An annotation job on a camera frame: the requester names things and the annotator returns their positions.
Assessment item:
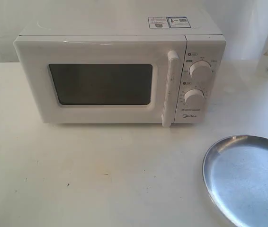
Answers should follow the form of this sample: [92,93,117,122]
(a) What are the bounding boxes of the round silver metal plate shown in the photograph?
[202,135,268,227]

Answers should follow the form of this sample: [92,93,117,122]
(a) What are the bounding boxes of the white microwave oven body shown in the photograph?
[18,7,226,125]

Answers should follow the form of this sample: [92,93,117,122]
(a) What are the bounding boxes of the white control knob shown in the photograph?
[189,61,212,81]
[184,89,205,108]

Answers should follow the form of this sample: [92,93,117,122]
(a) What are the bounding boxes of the white microwave door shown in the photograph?
[14,35,187,127]

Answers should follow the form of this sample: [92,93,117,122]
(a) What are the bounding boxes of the lower white control knob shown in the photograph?
[184,89,205,108]

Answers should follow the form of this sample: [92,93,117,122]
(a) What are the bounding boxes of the upper white control knob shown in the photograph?
[189,61,212,81]

